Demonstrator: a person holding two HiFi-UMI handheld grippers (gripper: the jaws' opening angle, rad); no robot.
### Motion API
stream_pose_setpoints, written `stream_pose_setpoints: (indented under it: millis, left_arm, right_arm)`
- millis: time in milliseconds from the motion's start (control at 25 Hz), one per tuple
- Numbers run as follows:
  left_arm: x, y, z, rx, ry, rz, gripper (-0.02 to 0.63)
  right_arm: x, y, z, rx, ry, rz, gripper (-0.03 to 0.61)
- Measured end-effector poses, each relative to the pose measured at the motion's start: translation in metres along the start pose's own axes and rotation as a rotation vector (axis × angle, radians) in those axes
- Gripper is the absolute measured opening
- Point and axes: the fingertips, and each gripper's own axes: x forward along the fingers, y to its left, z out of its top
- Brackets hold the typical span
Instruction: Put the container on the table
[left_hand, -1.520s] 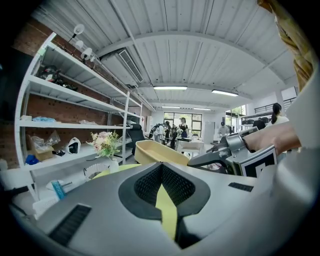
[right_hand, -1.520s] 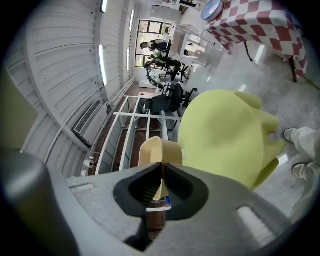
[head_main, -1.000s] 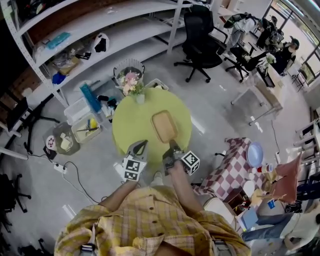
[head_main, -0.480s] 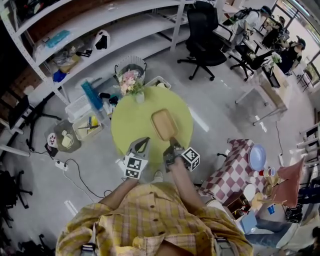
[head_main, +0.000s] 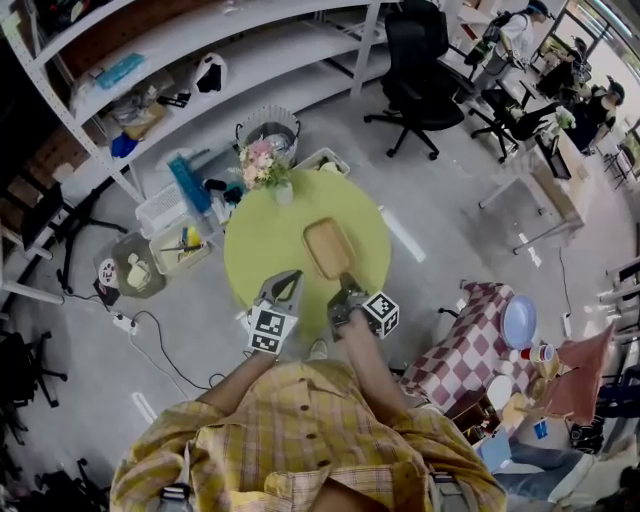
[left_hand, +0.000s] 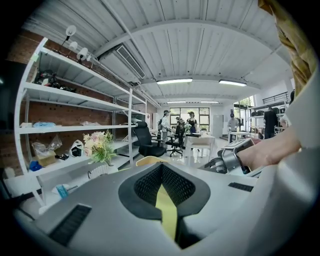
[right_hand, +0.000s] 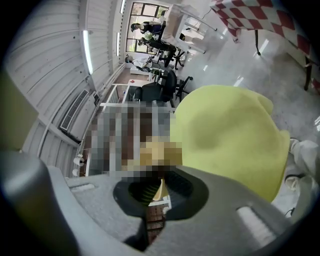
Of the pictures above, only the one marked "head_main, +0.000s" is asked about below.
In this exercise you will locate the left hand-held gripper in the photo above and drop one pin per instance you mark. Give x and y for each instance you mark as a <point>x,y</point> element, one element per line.
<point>270,327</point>

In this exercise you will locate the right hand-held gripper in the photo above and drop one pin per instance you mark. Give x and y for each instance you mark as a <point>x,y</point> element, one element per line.
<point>380,312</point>

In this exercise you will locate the rectangular wooden tray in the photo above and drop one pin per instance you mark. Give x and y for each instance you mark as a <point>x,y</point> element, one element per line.
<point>327,245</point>

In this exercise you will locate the person's left forearm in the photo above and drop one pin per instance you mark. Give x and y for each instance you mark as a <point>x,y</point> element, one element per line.
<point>240,382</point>

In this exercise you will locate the person's right forearm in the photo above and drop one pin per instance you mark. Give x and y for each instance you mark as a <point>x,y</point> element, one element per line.
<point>372,370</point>

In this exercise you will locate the round green table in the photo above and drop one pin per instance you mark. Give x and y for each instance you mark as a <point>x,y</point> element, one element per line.
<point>260,240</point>

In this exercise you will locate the person's white shoe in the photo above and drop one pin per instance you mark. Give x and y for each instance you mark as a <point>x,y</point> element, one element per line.
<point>318,350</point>

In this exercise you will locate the white vase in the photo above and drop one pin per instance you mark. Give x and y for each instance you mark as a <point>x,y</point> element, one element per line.
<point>284,194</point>

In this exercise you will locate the white plastic bin with tools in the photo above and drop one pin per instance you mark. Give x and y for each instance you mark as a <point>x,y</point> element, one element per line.
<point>175,255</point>

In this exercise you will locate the red checkered cloth table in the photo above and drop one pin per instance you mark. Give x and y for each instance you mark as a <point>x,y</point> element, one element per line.
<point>460,350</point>

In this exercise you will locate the pink flower bouquet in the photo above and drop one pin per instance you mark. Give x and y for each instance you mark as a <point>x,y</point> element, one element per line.
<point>262,162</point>

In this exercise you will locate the long blue box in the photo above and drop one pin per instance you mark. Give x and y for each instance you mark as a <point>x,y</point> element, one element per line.
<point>190,185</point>

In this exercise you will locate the person's yellow plaid shirt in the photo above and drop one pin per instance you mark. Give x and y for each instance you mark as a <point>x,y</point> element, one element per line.
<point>300,435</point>

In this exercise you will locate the white lattice basket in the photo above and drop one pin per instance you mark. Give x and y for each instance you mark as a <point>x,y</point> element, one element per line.
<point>160,207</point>

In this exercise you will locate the white power strip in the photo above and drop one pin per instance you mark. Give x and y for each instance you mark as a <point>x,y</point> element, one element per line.
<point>125,322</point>

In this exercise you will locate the pale blue plate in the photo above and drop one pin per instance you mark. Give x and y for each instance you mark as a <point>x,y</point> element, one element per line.
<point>520,322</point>

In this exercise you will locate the white tape spool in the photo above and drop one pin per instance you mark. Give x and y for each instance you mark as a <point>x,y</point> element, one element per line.
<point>108,272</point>

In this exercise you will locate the small black box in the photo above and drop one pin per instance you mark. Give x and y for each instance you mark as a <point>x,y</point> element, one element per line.
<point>106,296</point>

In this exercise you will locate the red cup stack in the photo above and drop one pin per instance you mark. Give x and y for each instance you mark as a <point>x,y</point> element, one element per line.
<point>537,353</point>

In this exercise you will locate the blue cloth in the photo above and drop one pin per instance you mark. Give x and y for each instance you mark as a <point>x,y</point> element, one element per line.
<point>123,145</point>

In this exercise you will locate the large black office chair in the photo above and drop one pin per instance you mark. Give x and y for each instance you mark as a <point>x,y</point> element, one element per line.
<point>420,75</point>

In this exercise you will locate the blue notebook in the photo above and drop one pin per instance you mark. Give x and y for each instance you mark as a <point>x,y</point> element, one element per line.
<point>496,450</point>

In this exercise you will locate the white desk with wooden top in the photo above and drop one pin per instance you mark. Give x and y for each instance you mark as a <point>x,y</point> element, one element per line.
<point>555,195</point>

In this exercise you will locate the cardboard box in plastic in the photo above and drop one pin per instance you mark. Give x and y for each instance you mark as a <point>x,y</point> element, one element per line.
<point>142,117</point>

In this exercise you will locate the small black office chair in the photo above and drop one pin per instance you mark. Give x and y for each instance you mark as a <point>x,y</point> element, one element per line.
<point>505,117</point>

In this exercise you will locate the black and white bag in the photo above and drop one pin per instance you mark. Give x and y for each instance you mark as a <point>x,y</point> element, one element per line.
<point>210,75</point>

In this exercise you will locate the white metal shelf rack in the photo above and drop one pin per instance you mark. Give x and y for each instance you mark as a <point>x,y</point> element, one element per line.
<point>250,55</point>

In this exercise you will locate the pink cloth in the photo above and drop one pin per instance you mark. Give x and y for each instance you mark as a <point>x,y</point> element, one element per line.
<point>582,375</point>

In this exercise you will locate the black swivel chair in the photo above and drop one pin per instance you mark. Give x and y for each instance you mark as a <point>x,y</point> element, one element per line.
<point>20,365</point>

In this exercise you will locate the teal packet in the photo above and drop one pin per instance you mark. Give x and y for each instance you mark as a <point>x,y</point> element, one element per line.
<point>120,70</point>

